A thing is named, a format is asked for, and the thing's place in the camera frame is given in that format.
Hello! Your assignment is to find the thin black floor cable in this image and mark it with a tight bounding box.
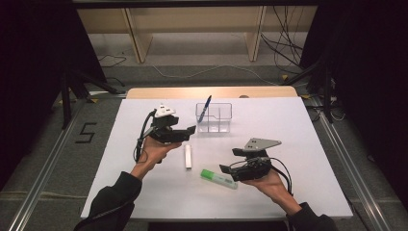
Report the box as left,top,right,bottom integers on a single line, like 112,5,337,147
105,76,127,89
97,53,128,69

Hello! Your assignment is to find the long aluminium rail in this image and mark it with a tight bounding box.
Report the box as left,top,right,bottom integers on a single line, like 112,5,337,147
312,95,394,231
6,95,94,231

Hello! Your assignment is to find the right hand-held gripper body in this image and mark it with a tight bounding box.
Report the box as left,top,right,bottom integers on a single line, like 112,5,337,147
228,138,283,183

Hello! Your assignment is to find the blue ballpoint pen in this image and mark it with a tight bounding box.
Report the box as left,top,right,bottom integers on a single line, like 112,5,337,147
196,94,213,124

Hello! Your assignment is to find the short aluminium rail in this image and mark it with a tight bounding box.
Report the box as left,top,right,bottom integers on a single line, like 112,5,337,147
87,90,128,98

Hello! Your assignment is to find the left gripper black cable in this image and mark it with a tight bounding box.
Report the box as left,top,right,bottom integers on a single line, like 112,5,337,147
134,110,158,164

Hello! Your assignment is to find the person's right hand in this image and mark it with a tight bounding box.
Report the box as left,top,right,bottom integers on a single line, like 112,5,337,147
240,169,293,206

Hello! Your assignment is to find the black curtain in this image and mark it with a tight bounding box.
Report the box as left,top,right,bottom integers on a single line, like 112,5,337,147
0,0,107,191
299,0,408,206

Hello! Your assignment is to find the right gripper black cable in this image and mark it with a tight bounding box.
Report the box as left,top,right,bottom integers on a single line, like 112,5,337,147
268,157,294,196

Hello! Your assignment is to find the dark metal bar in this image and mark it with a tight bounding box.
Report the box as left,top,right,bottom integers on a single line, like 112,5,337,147
71,0,321,9

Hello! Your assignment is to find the green highlighter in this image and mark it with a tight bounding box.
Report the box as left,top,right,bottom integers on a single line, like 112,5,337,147
200,168,240,191

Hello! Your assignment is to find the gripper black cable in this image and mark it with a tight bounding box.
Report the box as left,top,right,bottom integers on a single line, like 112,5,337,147
268,157,294,196
134,110,158,164

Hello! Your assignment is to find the black tripod stand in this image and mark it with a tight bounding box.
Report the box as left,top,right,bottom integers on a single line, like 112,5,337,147
59,65,128,130
282,47,336,124

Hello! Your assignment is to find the tangle of black cables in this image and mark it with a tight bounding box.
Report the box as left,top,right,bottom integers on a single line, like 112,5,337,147
259,5,309,69

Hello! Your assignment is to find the clear plastic organizer box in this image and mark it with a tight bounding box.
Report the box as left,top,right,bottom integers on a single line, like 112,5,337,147
195,102,233,134

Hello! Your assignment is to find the beige wooden bench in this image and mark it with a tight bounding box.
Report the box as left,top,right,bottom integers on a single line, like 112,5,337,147
76,5,319,64

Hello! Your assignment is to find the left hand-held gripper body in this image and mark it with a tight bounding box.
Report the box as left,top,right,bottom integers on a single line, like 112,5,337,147
145,104,177,144

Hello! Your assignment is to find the person's left hand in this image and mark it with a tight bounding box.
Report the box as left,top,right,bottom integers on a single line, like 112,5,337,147
138,136,183,170

